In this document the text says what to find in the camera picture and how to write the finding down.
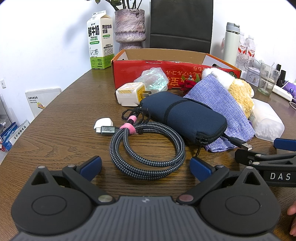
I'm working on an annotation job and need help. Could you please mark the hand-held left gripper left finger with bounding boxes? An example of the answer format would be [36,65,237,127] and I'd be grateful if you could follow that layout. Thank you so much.
[30,156,116,205]

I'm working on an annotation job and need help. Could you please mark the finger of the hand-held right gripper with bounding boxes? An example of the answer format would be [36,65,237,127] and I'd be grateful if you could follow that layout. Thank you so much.
[235,149,296,166]
[273,138,296,152]

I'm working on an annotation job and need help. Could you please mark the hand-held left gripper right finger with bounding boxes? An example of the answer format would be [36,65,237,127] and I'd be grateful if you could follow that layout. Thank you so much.
[177,157,270,205]

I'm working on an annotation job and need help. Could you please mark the black usb cable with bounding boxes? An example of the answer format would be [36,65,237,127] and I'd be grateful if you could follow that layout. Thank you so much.
[223,136,252,151]

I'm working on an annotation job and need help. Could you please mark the clear cotton swab box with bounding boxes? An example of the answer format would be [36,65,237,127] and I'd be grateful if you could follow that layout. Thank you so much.
[248,98,285,142]

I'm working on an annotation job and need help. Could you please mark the small white adapter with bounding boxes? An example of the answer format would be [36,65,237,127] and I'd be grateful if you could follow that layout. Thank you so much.
[94,118,114,130]

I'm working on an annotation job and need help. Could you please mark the grey braided cable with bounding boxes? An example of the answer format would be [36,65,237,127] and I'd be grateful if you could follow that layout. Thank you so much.
[95,115,186,181]

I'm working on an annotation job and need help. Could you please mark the navy zip pouch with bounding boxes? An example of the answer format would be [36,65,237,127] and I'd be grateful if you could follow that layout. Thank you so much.
[140,93,228,146]

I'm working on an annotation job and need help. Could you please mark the white yellow plush toy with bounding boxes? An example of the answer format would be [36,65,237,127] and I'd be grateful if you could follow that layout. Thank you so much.
[202,68,255,118]

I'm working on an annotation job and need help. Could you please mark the purple cloth bag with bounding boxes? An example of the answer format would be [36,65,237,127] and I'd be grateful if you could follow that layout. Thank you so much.
[183,74,256,153]

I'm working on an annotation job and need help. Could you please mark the white yellow charger plug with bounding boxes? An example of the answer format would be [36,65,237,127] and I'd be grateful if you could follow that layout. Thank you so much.
[115,83,152,107]

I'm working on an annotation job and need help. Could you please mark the red flower ornament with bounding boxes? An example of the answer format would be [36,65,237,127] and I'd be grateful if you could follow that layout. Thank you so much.
[179,75,201,92]

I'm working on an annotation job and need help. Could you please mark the clear plastic bag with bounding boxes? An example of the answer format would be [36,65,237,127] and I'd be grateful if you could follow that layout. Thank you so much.
[134,67,170,92]

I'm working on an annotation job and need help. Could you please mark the red cardboard box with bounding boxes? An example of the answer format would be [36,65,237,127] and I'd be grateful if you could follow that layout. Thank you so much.
[110,48,242,91]

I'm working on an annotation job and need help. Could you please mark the brown wooden desktop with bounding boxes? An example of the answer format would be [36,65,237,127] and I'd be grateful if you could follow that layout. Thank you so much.
[0,47,296,241]

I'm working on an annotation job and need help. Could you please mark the person's right hand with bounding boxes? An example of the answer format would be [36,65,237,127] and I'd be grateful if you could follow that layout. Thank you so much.
[287,201,296,235]

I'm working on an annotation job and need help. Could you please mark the white power strip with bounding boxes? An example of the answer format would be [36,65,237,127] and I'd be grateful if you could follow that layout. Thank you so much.
[272,85,293,101]

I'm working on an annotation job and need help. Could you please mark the purple packet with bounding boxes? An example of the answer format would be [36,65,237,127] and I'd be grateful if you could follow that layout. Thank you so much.
[283,81,296,99]

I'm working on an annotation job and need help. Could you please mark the clear glass cup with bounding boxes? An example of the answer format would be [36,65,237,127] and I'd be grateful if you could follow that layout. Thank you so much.
[257,63,281,96]

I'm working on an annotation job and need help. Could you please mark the white tin box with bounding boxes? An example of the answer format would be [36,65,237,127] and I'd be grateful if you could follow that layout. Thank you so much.
[240,66,260,87]

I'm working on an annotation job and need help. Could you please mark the blue white boxes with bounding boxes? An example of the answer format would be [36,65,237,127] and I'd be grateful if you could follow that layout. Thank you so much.
[0,119,30,151]

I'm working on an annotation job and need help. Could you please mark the clear water bottle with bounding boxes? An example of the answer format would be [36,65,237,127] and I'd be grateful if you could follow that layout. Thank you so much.
[237,32,248,67]
[245,35,256,61]

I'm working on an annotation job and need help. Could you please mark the white thermos bottle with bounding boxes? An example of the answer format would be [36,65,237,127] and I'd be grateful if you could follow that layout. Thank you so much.
[222,22,241,67]

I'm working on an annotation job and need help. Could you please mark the green white milk carton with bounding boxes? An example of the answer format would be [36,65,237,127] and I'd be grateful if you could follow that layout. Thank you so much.
[87,10,115,69]

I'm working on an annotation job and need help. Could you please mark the purple stone vase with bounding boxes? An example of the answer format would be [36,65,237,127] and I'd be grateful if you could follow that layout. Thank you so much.
[114,9,147,50]

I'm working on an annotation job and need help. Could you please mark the black paper bag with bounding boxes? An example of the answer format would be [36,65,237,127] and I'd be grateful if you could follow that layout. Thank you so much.
[150,0,213,54]

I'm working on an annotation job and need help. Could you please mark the dried flowers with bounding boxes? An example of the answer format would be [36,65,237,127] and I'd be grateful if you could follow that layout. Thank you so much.
[96,0,139,11]

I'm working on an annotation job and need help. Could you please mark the white wall panel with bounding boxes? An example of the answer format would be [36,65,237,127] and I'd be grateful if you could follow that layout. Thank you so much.
[25,88,62,118]

